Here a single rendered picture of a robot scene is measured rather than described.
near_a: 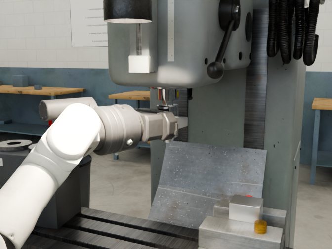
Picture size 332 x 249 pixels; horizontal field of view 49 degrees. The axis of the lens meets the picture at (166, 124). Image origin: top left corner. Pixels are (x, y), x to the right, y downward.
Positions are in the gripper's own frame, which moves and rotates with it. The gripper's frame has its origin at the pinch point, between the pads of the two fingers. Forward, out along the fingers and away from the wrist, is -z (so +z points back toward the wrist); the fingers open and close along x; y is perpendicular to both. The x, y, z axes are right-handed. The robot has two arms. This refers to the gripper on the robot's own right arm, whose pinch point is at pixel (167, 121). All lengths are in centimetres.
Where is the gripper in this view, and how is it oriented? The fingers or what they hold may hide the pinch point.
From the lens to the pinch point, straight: 77.3
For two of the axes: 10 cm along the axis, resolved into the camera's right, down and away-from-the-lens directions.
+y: -0.1, 9.9, 1.7
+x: -6.9, -1.3, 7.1
